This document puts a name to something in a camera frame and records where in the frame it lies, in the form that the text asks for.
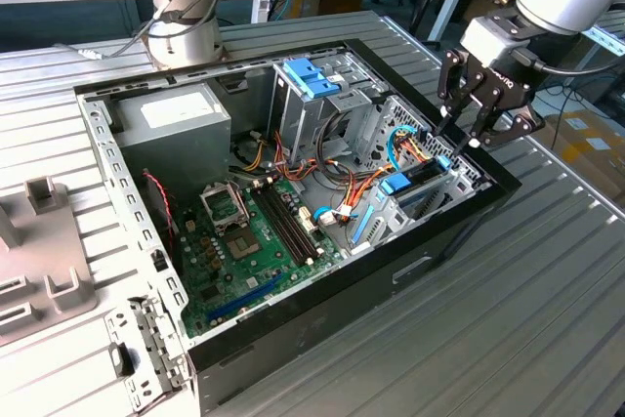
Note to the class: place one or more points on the large brown cardboard box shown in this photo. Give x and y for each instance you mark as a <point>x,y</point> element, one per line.
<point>581,158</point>

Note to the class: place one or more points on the metal disk bay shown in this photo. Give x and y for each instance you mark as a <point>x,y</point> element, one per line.
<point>386,226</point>

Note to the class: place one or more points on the black RAM slot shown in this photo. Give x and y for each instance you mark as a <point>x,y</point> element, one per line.
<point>290,226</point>
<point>296,226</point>
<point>279,226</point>
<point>285,226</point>

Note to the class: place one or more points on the blue plastic drive latch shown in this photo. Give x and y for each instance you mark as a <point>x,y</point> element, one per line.
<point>305,75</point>

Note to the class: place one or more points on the black case lock tab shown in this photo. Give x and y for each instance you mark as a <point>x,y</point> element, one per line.
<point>118,359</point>

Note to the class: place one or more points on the grey power supply unit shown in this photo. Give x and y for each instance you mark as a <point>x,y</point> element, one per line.
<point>178,143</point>

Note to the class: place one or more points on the small black case clip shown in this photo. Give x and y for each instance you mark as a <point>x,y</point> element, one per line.
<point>158,261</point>

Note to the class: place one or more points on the white motherboard socket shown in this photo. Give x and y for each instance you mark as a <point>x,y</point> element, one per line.
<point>308,223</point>

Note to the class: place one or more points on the open black PC case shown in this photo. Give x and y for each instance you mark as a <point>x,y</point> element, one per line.
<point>344,331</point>

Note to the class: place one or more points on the CPU socket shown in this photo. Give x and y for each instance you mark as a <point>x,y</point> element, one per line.
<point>242,247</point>

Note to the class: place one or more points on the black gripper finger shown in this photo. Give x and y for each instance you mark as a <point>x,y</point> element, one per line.
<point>451,80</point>
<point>525,126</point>

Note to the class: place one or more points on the grey parts rack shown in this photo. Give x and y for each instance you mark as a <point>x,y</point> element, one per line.
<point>44,241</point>

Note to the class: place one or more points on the green motherboard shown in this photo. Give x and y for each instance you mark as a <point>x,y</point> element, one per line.
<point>276,268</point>

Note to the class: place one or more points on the metal drive cage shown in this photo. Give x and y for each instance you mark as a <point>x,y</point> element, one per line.
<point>303,124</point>

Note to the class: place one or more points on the hard disk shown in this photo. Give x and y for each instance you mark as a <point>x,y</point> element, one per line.
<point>394,183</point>

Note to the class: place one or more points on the blue expansion slot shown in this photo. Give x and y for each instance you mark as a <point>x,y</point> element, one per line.
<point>244,302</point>

